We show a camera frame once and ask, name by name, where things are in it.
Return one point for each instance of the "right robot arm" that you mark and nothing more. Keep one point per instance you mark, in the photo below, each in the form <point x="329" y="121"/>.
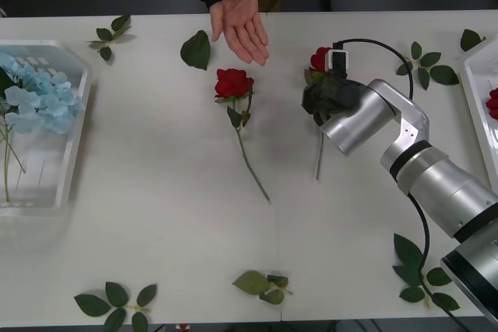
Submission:
<point x="439" y="180"/>

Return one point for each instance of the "loose green leaf twig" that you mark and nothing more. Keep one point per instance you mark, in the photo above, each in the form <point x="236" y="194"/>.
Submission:
<point x="407" y="248"/>
<point x="443" y="74"/>
<point x="104" y="34"/>
<point x="116" y="294"/>

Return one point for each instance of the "single small green leaf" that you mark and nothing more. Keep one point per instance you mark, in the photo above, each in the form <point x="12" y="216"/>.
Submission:
<point x="469" y="39"/>

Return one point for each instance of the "loose olive leaf twig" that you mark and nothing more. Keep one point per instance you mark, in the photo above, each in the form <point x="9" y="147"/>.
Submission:
<point x="251" y="282"/>

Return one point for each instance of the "person's hand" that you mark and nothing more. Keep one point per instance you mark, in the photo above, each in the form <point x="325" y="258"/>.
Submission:
<point x="243" y="29"/>

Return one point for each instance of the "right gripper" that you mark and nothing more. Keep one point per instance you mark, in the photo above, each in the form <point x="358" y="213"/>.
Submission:
<point x="330" y="96"/>

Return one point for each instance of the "single large green leaf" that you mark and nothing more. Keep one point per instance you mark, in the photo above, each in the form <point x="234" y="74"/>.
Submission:
<point x="195" y="52"/>

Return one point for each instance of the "shallow white box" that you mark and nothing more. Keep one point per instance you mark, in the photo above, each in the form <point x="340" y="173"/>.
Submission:
<point x="480" y="114"/>
<point x="50" y="165"/>

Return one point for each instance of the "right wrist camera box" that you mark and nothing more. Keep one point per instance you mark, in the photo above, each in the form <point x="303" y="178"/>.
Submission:
<point x="339" y="63"/>

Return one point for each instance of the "red rose with large leaves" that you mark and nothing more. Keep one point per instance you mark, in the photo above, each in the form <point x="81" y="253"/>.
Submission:
<point x="230" y="83"/>

